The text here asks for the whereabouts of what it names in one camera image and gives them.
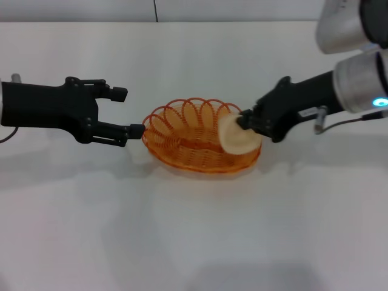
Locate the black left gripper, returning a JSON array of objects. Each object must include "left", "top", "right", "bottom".
[{"left": 0, "top": 76, "right": 146, "bottom": 149}]

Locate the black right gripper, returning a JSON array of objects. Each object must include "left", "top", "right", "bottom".
[{"left": 235, "top": 70, "right": 344, "bottom": 143}]

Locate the pale round steamed bun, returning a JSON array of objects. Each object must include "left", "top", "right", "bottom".
[{"left": 218, "top": 112, "right": 262, "bottom": 155}]

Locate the orange plastic wire basket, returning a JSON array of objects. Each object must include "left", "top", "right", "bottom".
[{"left": 141, "top": 97, "right": 262, "bottom": 174}]

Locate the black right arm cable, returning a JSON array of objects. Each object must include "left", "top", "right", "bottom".
[{"left": 321, "top": 109, "right": 388, "bottom": 132}]

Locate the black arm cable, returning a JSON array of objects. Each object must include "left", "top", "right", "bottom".
[
  {"left": 321, "top": 109, "right": 388, "bottom": 132},
  {"left": 0, "top": 126, "right": 19, "bottom": 144}
]

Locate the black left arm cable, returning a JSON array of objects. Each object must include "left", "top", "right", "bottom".
[{"left": 0, "top": 126, "right": 19, "bottom": 144}]

